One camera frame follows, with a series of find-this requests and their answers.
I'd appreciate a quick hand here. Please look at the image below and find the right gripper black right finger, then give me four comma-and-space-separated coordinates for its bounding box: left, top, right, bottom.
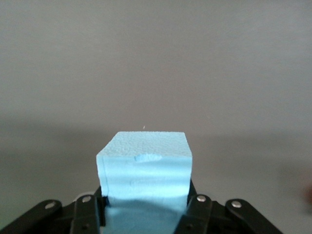
174, 180, 277, 234

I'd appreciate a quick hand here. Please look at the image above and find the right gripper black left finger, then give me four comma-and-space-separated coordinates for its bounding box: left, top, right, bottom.
0, 186, 108, 234

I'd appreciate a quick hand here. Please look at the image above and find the blue foam block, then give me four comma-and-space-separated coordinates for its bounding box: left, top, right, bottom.
95, 131, 194, 234

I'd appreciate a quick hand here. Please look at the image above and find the dark grey table cover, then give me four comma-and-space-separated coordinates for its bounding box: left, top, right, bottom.
0, 0, 312, 234

